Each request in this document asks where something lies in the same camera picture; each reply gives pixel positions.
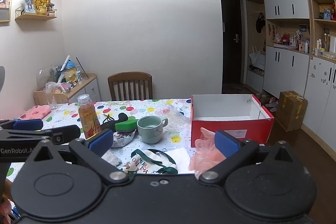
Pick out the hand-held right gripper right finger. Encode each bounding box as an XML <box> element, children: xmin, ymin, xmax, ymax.
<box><xmin>196</xmin><ymin>130</ymin><xmax>302</xmax><ymax>184</ymax></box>

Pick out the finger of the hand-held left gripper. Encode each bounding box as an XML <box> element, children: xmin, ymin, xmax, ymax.
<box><xmin>0</xmin><ymin>118</ymin><xmax>44</xmax><ymax>132</ymax></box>
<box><xmin>0</xmin><ymin>125</ymin><xmax>80</xmax><ymax>163</ymax></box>

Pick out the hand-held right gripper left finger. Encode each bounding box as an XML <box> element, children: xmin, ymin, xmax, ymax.
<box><xmin>26</xmin><ymin>129</ymin><xmax>130</xmax><ymax>185</ymax></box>

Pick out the pink mesh bath pouf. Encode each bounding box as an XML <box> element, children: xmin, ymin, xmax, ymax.
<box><xmin>188</xmin><ymin>127</ymin><xmax>229</xmax><ymax>178</ymax></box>

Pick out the green sponge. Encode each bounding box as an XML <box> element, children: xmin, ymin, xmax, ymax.
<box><xmin>115</xmin><ymin>119</ymin><xmax>138</xmax><ymax>132</ymax></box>

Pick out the black fabric pouch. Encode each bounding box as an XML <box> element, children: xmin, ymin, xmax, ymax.
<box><xmin>101</xmin><ymin>113</ymin><xmax>129</xmax><ymax>132</ymax></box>

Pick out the red cardboard box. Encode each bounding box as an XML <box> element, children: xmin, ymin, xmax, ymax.
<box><xmin>190</xmin><ymin>94</ymin><xmax>275</xmax><ymax>148</ymax></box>

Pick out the white paper napkin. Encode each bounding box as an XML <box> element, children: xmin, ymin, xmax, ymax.
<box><xmin>163</xmin><ymin>147</ymin><xmax>196</xmax><ymax>174</ymax></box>

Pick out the festive print cloth bag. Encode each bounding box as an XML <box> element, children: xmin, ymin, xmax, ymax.
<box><xmin>121</xmin><ymin>149</ymin><xmax>179</xmax><ymax>175</ymax></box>

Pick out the clear bubble wrap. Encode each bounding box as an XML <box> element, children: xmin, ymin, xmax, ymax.
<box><xmin>155</xmin><ymin>105</ymin><xmax>192</xmax><ymax>130</ymax></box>

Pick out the person's left hand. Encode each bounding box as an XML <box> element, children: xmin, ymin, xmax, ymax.
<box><xmin>0</xmin><ymin>200</ymin><xmax>11</xmax><ymax>224</ymax></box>

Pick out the pink cloth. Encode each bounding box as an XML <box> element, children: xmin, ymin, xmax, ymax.
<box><xmin>20</xmin><ymin>105</ymin><xmax>51</xmax><ymax>121</ymax></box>

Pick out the polka dot tablecloth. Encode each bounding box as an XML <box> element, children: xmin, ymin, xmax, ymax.
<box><xmin>0</xmin><ymin>98</ymin><xmax>196</xmax><ymax>182</ymax></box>

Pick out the silver snack wrapper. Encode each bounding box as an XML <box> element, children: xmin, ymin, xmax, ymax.
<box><xmin>112</xmin><ymin>130</ymin><xmax>137</xmax><ymax>148</ymax></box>

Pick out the amber tea bottle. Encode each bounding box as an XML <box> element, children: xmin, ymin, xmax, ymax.
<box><xmin>77</xmin><ymin>94</ymin><xmax>102</xmax><ymax>139</ymax></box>

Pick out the clear drinking glass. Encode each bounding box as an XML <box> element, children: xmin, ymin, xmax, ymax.
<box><xmin>45</xmin><ymin>82</ymin><xmax>58</xmax><ymax>110</ymax></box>

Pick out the wooden side cabinet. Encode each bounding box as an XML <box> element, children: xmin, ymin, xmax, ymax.
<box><xmin>33</xmin><ymin>73</ymin><xmax>101</xmax><ymax>105</ymax></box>

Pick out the pale green ceramic mug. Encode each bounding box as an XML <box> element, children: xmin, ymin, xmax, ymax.
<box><xmin>137</xmin><ymin>116</ymin><xmax>168</xmax><ymax>144</ymax></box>

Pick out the pair of shoes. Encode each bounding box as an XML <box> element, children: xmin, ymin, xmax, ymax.
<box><xmin>259</xmin><ymin>93</ymin><xmax>279</xmax><ymax>112</ymax></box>

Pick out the pile of toys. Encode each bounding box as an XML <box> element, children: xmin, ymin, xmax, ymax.
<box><xmin>49</xmin><ymin>55</ymin><xmax>91</xmax><ymax>88</ymax></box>

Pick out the wooden dining chair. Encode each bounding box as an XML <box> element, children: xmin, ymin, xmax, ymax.
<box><xmin>108</xmin><ymin>72</ymin><xmax>153</xmax><ymax>101</ymax></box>

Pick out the brown cardboard box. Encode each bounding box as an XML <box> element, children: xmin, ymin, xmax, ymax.
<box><xmin>276</xmin><ymin>91</ymin><xmax>308</xmax><ymax>132</ymax></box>

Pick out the dark entrance door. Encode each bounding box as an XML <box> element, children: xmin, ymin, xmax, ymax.
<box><xmin>220</xmin><ymin>0</ymin><xmax>242</xmax><ymax>94</ymax></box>

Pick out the white tote bag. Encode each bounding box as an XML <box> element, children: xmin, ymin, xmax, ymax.
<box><xmin>249</xmin><ymin>46</ymin><xmax>266</xmax><ymax>70</ymax></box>

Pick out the white lower cabinet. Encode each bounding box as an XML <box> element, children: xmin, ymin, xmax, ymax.
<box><xmin>262</xmin><ymin>46</ymin><xmax>336</xmax><ymax>143</ymax></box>

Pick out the black hanging bag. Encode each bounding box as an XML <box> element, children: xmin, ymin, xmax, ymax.
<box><xmin>256</xmin><ymin>13</ymin><xmax>265</xmax><ymax>34</ymax></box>

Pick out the gold ornament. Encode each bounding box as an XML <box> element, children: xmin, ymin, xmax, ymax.
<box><xmin>34</xmin><ymin>0</ymin><xmax>51</xmax><ymax>16</ymax></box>

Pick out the wooden display shelf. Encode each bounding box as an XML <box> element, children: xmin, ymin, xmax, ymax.
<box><xmin>302</xmin><ymin>0</ymin><xmax>336</xmax><ymax>59</ymax></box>

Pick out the wooden wall shelf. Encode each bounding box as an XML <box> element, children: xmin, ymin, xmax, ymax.
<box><xmin>15</xmin><ymin>6</ymin><xmax>57</xmax><ymax>21</ymax></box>

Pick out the standing photo frame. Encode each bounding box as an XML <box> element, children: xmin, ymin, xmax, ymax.
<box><xmin>22</xmin><ymin>0</ymin><xmax>36</xmax><ymax>14</ymax></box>

